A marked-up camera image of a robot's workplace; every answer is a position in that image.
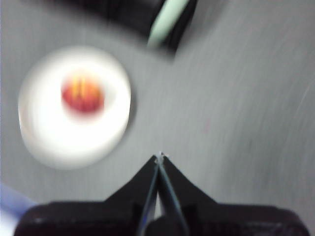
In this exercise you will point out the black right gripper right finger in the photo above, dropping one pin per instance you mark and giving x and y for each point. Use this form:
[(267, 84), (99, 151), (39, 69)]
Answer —
[(221, 218)]

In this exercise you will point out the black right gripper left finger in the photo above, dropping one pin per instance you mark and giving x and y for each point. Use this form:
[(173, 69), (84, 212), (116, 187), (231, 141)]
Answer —
[(98, 218)]

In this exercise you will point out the cream yellow plate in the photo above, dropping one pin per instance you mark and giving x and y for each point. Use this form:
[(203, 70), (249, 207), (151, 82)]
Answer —
[(73, 140)]

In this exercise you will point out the red apple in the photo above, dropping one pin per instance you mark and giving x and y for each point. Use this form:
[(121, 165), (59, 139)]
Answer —
[(82, 94)]

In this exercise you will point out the black plate rack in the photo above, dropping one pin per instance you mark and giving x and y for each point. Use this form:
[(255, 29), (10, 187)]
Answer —
[(123, 14)]

